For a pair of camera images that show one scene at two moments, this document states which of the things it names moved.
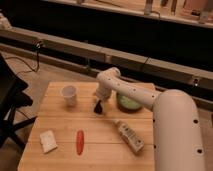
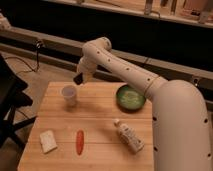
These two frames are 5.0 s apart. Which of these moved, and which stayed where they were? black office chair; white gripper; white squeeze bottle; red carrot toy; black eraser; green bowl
Moved: white gripper; black eraser
Stayed: green bowl; black office chair; red carrot toy; white squeeze bottle
